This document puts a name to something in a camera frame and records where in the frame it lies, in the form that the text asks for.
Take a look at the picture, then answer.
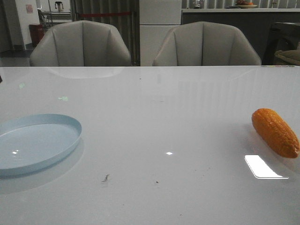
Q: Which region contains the light blue round plate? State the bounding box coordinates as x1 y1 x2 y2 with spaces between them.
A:
0 114 82 176

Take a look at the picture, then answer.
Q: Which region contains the orange corn cob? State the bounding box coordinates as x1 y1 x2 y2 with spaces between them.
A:
251 108 300 158

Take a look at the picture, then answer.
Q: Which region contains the right grey upholstered chair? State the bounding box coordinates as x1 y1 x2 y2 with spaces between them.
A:
153 22 261 66

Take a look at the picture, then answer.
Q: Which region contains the grey upholstered chair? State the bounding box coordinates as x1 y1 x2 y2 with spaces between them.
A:
30 20 131 67
153 22 261 66

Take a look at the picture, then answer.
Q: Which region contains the white cabinet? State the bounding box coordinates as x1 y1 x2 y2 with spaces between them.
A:
139 0 182 67

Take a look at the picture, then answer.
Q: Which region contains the left grey upholstered chair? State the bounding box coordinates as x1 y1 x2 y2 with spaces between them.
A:
30 20 131 67

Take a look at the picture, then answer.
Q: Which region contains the red barrier belt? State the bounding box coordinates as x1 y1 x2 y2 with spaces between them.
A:
78 11 132 18

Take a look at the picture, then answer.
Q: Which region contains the colourful sticker strip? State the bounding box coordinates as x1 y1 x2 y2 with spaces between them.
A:
262 65 295 68

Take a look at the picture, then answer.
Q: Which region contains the red trash bin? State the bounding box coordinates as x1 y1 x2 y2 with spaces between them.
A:
29 23 44 47

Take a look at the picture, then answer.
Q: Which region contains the grey counter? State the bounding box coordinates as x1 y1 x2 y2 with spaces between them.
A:
181 8 300 60

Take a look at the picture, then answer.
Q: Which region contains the fruit bowl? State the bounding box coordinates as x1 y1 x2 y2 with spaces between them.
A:
235 0 257 8

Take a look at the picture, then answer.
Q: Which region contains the dark side table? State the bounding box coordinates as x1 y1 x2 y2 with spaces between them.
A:
262 22 300 65

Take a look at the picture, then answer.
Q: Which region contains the beige cushion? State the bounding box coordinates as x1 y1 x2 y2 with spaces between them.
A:
274 50 300 66

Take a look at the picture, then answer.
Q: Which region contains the metal barrier post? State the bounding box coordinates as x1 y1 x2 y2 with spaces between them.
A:
131 11 137 65

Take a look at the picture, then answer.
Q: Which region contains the pink wall sign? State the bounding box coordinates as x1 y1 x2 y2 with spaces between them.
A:
25 4 33 14

